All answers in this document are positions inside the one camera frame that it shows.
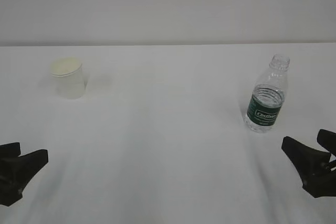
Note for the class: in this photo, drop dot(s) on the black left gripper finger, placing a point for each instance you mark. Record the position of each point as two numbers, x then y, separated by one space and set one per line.
10 150
17 172

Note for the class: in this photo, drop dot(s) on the clear green-label water bottle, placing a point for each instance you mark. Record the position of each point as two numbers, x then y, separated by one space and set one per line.
268 95

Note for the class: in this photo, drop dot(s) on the white paper cup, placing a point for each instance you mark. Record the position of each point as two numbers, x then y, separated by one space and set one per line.
68 76

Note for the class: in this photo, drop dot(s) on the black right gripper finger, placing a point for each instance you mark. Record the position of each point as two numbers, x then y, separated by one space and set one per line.
315 168
327 140

